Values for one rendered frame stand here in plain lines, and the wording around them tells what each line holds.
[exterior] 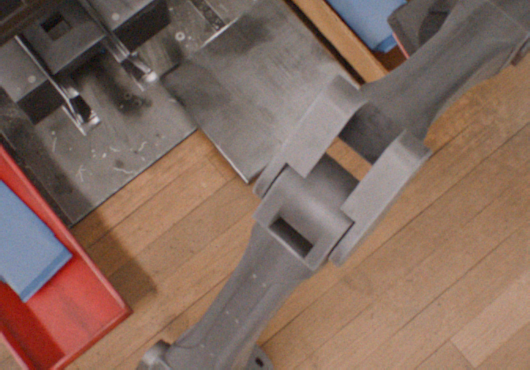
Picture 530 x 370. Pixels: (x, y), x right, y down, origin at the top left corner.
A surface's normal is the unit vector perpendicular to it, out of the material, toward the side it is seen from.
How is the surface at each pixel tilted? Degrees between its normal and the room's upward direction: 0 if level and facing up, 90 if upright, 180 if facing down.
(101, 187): 0
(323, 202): 10
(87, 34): 0
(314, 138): 38
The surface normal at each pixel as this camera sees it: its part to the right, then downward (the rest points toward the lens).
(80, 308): -0.01, -0.25
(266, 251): -0.50, 0.35
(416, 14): 0.33, 0.16
